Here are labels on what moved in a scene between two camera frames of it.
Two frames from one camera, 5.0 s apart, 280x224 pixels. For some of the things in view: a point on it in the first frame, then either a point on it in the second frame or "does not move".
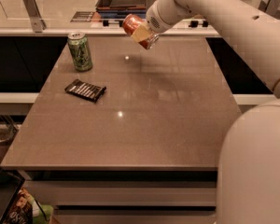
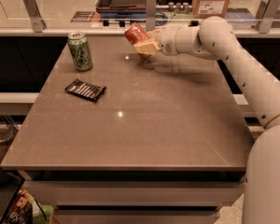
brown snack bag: [21, 210] does not move
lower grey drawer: [134, 217] does not move
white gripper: [154, 20] → [166, 40]
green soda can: [80, 50] does not move
